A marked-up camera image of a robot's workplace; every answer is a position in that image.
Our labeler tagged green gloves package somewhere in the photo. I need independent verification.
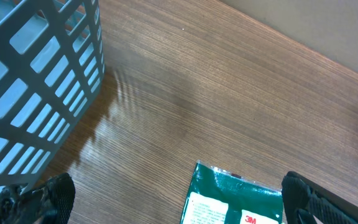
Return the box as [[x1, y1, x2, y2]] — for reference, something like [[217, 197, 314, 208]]
[[180, 161, 283, 224]]

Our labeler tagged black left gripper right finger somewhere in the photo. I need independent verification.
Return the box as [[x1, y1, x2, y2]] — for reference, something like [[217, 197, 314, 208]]
[[282, 171, 358, 224]]

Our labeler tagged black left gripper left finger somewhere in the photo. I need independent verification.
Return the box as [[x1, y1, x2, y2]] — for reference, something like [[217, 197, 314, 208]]
[[0, 173, 75, 224]]

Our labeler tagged dark grey plastic shopping basket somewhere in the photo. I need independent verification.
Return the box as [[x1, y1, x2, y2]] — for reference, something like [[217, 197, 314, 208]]
[[0, 0, 105, 192]]

